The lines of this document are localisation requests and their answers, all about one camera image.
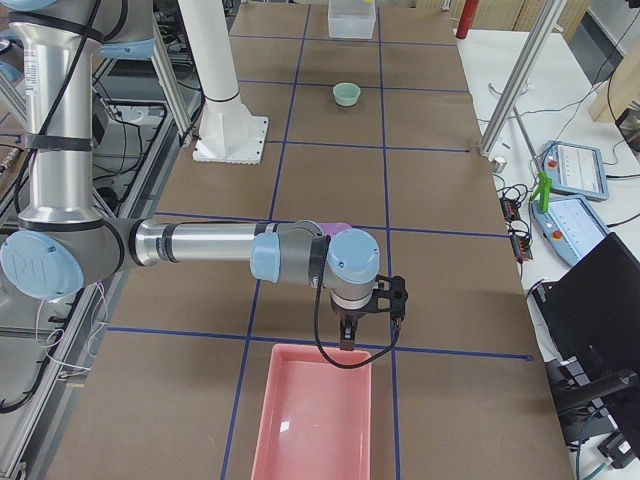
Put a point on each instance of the blue teach pendant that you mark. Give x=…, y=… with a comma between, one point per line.
x=575, y=169
x=571, y=226

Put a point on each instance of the grabber reacher tool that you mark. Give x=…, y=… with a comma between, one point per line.
x=544, y=182

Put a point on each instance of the near blue teach pendant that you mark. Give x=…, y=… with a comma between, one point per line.
x=571, y=226

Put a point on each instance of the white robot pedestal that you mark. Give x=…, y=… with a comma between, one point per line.
x=228, y=132

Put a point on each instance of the red fire extinguisher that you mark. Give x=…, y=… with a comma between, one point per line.
x=466, y=18

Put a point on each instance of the clear plastic bin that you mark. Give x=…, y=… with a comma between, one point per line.
x=351, y=19

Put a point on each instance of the green ceramic bowl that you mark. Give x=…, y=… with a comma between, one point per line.
x=346, y=94

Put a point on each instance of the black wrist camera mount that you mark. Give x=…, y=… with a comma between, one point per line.
x=389, y=295

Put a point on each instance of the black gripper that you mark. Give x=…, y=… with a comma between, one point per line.
x=348, y=316

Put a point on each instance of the purple cloth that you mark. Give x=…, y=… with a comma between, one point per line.
x=333, y=228

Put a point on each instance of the far blue teach pendant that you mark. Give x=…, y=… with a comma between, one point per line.
x=575, y=169

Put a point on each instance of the pink plastic bin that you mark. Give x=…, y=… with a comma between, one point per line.
x=316, y=418

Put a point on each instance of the aluminium frame post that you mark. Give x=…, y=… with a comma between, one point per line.
x=520, y=72

